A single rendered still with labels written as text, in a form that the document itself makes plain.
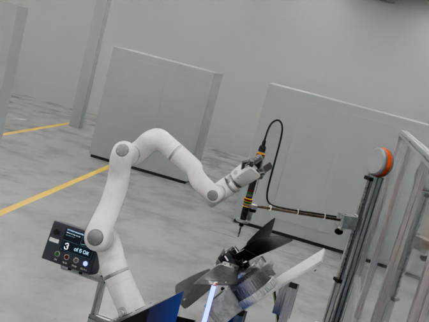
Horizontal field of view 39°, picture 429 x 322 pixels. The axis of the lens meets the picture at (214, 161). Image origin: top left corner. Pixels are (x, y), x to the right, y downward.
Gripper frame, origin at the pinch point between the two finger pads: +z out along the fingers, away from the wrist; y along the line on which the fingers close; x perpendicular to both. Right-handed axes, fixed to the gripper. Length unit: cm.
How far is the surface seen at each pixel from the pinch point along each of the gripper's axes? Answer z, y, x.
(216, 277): -57, 40, 13
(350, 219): 6, 91, -7
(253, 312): -151, 294, -91
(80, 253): -99, -9, -7
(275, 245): -29, 60, 2
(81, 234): -94, -12, -14
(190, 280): -80, 56, -4
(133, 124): -314, 449, -584
